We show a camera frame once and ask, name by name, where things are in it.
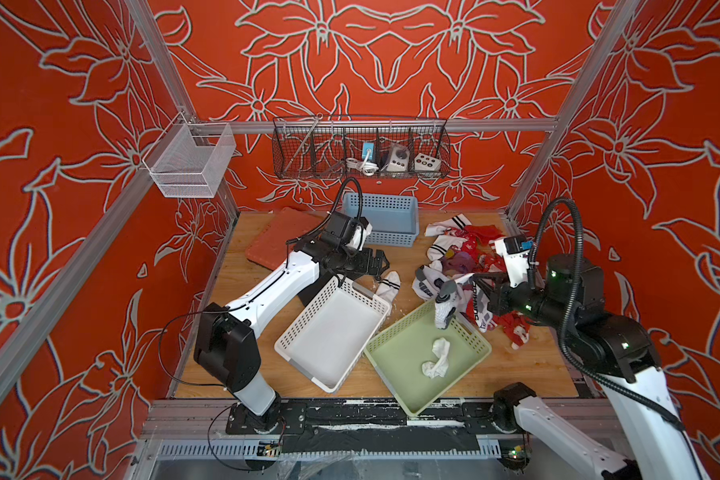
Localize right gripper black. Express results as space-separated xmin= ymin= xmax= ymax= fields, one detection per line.
xmin=467 ymin=270 xmax=572 ymax=333

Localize white grey sport sock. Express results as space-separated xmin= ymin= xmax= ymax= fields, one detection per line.
xmin=412 ymin=266 xmax=457 ymax=300
xmin=434 ymin=280 xmax=459 ymax=330

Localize red christmas sock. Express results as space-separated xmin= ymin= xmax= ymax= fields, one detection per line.
xmin=465 ymin=225 xmax=505 ymax=247

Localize red santa sock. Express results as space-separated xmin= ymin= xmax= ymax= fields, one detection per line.
xmin=493 ymin=312 xmax=530 ymax=350

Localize white sock black stripes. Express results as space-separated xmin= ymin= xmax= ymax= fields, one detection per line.
xmin=375 ymin=270 xmax=401 ymax=304

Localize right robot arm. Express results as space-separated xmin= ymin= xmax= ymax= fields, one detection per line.
xmin=473 ymin=254 xmax=708 ymax=479

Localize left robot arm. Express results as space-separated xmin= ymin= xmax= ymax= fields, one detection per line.
xmin=194 ymin=252 xmax=391 ymax=418

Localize blue perforated plastic basket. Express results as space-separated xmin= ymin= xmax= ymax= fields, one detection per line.
xmin=341 ymin=192 xmax=420 ymax=247

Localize white perforated plastic basket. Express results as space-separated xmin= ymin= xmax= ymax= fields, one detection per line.
xmin=274 ymin=277 xmax=391 ymax=394

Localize green perforated plastic basket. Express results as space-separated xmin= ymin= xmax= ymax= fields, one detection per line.
xmin=364 ymin=300 xmax=492 ymax=417

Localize purple sock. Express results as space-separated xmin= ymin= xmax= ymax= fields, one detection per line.
xmin=441 ymin=251 xmax=477 ymax=275

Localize black case yellow label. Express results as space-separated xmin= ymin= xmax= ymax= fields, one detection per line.
xmin=297 ymin=282 xmax=324 ymax=306

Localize white striped sock at back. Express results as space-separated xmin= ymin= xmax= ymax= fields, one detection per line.
xmin=425 ymin=214 xmax=471 ymax=237

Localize white striped sock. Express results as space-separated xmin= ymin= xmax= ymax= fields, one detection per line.
xmin=425 ymin=214 xmax=471 ymax=237
xmin=427 ymin=235 xmax=468 ymax=261

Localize orange plastic tool case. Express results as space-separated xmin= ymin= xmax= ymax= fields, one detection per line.
xmin=243 ymin=207 xmax=324 ymax=270

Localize white round socket adapter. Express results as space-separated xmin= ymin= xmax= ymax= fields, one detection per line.
xmin=384 ymin=143 xmax=410 ymax=173

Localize blue white charger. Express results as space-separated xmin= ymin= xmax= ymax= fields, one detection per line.
xmin=361 ymin=142 xmax=375 ymax=163

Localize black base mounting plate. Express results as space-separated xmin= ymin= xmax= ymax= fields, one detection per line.
xmin=222 ymin=398 xmax=531 ymax=459

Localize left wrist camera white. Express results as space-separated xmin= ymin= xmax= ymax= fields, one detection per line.
xmin=345 ymin=217 xmax=372 ymax=252

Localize black wire wall basket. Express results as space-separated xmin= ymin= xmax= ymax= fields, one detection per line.
xmin=272 ymin=114 xmax=452 ymax=180

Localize white wire mesh basket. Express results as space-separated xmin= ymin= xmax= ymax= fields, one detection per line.
xmin=141 ymin=114 xmax=237 ymax=199

